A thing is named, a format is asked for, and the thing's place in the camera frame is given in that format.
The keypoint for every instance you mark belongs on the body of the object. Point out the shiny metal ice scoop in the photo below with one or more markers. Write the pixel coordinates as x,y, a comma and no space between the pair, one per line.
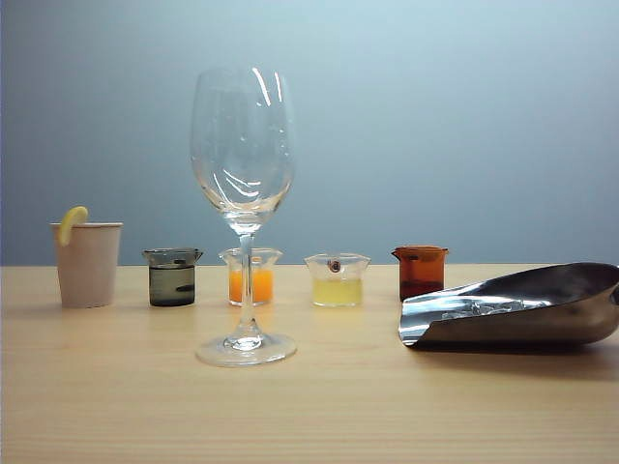
556,324

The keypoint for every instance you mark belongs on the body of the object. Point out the clear beaker with orange juice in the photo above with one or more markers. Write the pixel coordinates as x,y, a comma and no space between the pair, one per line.
263,285

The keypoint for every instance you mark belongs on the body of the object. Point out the clear tall wine glass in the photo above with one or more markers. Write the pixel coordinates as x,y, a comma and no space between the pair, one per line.
242,145

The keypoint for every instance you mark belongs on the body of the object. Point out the yellow lemon slice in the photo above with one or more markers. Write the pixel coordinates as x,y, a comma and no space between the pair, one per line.
67,227

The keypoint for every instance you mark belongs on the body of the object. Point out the amber brown glass beaker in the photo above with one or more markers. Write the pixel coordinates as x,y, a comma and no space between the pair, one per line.
421,270

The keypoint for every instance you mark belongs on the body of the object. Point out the white paper cup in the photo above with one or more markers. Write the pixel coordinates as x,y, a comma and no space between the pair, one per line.
89,266

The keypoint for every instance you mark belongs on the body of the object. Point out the clear ice cubes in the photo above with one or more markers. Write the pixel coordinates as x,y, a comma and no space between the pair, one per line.
488,308

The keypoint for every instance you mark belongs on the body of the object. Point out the smoky grey glass beaker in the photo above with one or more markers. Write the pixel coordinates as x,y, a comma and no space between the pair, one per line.
171,280

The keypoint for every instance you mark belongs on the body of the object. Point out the clear beaker with yellow liquid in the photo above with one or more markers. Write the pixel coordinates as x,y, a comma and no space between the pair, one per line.
337,287

